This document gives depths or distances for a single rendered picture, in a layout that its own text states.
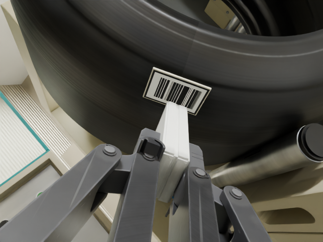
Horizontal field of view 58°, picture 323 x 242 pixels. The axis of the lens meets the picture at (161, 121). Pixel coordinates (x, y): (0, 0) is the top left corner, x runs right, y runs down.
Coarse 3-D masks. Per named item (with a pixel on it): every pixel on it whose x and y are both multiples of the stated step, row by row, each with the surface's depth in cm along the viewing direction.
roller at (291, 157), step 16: (304, 128) 33; (320, 128) 33; (272, 144) 39; (288, 144) 35; (304, 144) 33; (320, 144) 33; (240, 160) 47; (256, 160) 42; (272, 160) 38; (288, 160) 36; (304, 160) 34; (320, 160) 33; (224, 176) 52; (240, 176) 47; (256, 176) 44
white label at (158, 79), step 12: (156, 72) 28; (156, 84) 29; (168, 84) 29; (180, 84) 28; (192, 84) 28; (144, 96) 30; (156, 96) 30; (168, 96) 30; (180, 96) 29; (192, 96) 29; (204, 96) 29; (192, 108) 30
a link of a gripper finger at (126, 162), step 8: (144, 136) 16; (152, 136) 17; (136, 144) 17; (136, 152) 15; (120, 160) 14; (128, 160) 14; (120, 168) 13; (128, 168) 13; (112, 176) 13; (120, 176) 13; (104, 184) 13; (112, 184) 13; (120, 184) 13; (104, 192) 13; (112, 192) 14; (120, 192) 14
